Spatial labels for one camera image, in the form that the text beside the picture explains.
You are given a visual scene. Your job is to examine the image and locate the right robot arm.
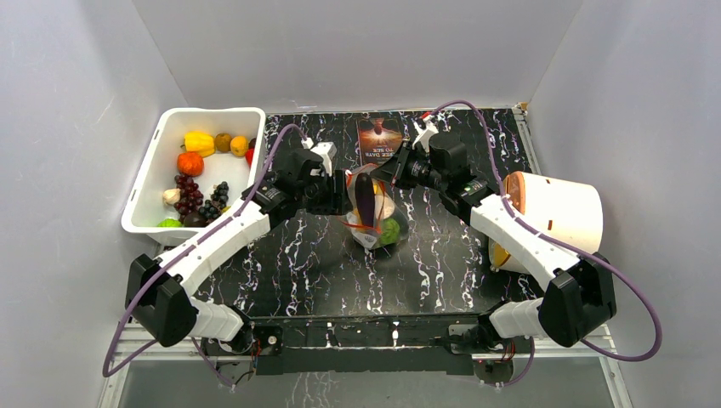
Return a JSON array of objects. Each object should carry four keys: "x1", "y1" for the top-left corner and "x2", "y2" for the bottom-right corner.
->
[{"x1": 371, "y1": 140, "x2": 616, "y2": 352}]

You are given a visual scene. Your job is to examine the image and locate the garlic bulb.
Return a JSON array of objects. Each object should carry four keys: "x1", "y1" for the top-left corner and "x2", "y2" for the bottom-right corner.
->
[{"x1": 162, "y1": 188, "x2": 181, "y2": 206}]

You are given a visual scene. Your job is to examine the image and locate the book with dark cover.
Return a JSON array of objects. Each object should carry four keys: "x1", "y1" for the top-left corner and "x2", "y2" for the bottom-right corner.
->
[{"x1": 356, "y1": 117, "x2": 404, "y2": 166}]

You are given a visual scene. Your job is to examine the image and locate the beige onion half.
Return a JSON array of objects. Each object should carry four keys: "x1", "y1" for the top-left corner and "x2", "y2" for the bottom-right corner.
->
[{"x1": 374, "y1": 195, "x2": 393, "y2": 220}]

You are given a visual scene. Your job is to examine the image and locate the yellow pear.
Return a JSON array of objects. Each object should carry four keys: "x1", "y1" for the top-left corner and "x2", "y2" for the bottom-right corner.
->
[{"x1": 346, "y1": 211, "x2": 362, "y2": 226}]

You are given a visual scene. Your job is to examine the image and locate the yellow bell pepper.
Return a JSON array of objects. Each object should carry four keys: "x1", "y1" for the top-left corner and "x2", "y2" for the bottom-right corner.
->
[{"x1": 183, "y1": 131, "x2": 216, "y2": 157}]

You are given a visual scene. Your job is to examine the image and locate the dark plum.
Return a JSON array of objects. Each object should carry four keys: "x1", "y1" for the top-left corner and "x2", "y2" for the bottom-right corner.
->
[{"x1": 183, "y1": 212, "x2": 208, "y2": 228}]

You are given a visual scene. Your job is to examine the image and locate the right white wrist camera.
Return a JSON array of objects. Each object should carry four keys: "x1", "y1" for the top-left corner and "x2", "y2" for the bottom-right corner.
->
[{"x1": 412, "y1": 113, "x2": 439, "y2": 153}]

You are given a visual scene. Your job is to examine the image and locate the purple eggplant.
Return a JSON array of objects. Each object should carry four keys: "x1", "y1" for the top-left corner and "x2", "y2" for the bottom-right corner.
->
[{"x1": 354, "y1": 173, "x2": 375, "y2": 228}]

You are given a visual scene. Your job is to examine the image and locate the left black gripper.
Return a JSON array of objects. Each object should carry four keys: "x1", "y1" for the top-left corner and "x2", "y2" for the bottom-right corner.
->
[{"x1": 298, "y1": 171, "x2": 352, "y2": 218}]

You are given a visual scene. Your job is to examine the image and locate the orange persimmon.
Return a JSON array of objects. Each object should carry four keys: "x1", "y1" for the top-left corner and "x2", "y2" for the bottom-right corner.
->
[{"x1": 176, "y1": 151, "x2": 205, "y2": 177}]

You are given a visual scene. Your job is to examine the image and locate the white plastic bin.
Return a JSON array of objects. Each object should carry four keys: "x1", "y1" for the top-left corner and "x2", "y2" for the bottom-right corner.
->
[{"x1": 121, "y1": 107, "x2": 268, "y2": 247}]

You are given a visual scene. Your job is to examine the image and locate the small orange round fruit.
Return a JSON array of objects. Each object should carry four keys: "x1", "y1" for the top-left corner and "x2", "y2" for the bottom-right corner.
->
[{"x1": 230, "y1": 136, "x2": 249, "y2": 157}]

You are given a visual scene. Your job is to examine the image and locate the white cylinder orange lid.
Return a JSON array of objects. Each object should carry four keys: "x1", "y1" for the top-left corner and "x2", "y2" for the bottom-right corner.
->
[{"x1": 503, "y1": 171, "x2": 604, "y2": 253}]

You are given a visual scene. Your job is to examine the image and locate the green cabbage toy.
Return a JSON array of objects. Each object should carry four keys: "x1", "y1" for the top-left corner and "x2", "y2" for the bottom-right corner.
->
[{"x1": 156, "y1": 218, "x2": 184, "y2": 228}]

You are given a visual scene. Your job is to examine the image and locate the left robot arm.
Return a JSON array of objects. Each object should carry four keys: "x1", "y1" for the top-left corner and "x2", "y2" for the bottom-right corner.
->
[{"x1": 127, "y1": 142, "x2": 351, "y2": 354}]

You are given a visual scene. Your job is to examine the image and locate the red fruit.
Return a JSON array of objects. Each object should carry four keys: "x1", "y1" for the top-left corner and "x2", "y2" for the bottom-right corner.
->
[{"x1": 244, "y1": 148, "x2": 254, "y2": 167}]

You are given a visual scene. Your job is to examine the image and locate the brown yellow round fruit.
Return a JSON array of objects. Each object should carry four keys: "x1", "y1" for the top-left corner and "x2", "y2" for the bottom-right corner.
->
[{"x1": 214, "y1": 133, "x2": 233, "y2": 153}]

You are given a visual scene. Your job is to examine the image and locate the clear zip top bag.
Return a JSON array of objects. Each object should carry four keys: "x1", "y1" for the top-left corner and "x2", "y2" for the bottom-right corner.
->
[{"x1": 339, "y1": 164, "x2": 409, "y2": 250}]

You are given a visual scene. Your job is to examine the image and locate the black grape bunch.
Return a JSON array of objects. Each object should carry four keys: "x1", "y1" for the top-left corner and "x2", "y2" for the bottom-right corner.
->
[{"x1": 198, "y1": 181, "x2": 230, "y2": 223}]

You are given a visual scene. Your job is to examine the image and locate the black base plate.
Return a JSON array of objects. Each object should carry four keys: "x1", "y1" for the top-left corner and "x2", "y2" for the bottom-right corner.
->
[{"x1": 253, "y1": 314, "x2": 492, "y2": 375}]

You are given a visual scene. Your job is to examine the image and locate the dark red grape bunch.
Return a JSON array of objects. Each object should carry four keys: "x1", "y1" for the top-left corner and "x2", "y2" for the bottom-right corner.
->
[{"x1": 172, "y1": 174, "x2": 204, "y2": 222}]

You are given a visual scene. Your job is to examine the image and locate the green round fruit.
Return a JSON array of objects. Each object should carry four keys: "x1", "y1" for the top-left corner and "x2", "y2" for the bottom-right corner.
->
[{"x1": 378, "y1": 218, "x2": 400, "y2": 247}]

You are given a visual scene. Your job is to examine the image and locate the aluminium frame rail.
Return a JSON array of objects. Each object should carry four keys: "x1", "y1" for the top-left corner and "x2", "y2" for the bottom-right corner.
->
[{"x1": 99, "y1": 321, "x2": 631, "y2": 407}]

